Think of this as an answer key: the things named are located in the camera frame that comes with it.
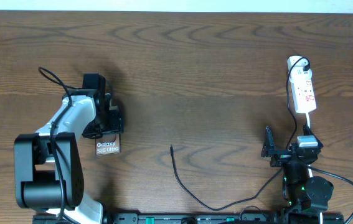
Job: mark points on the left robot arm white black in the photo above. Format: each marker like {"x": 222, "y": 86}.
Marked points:
{"x": 47, "y": 169}

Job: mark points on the white power strip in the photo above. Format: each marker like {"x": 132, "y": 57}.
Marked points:
{"x": 301, "y": 85}

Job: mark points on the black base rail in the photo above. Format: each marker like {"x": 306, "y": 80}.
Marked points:
{"x": 250, "y": 217}

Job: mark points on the Samsung Galaxy smartphone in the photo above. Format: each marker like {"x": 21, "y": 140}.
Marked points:
{"x": 108, "y": 144}

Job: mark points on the white charger plug adapter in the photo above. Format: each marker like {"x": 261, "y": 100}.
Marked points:
{"x": 306, "y": 66}

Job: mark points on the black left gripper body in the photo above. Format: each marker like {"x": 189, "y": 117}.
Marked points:
{"x": 110, "y": 122}

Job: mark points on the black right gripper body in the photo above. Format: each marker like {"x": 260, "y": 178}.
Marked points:
{"x": 281, "y": 157}

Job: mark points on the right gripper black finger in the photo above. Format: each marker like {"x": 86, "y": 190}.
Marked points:
{"x": 269, "y": 147}
{"x": 307, "y": 130}

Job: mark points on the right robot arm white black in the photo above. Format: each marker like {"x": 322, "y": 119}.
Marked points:
{"x": 307, "y": 195}

